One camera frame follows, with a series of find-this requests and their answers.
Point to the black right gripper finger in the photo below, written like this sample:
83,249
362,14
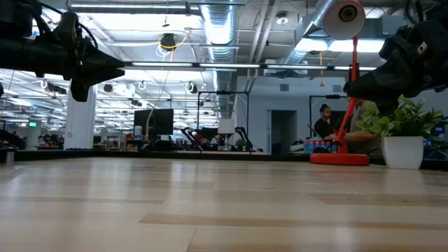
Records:
378,78
381,94

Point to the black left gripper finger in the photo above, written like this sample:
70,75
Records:
105,74
103,63

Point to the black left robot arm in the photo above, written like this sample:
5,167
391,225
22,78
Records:
28,56

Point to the person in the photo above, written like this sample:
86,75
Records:
357,136
323,127

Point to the white square column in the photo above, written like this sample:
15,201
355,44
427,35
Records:
80,119

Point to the long ceiling light bar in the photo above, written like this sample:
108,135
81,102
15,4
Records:
161,64

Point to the green plant in white pot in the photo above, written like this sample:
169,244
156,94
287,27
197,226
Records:
402,152

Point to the black monitor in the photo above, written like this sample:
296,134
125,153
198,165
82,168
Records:
154,122

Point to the blue container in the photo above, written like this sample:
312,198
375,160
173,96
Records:
432,148

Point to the red desk lamp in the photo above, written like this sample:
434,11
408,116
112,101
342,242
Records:
339,159

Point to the colourful striped box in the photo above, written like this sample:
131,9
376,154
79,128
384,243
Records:
316,146

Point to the white lampshade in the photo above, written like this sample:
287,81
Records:
226,126

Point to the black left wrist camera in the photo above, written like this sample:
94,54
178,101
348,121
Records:
68,26

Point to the silver ventilation duct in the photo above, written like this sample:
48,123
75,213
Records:
220,28
311,17

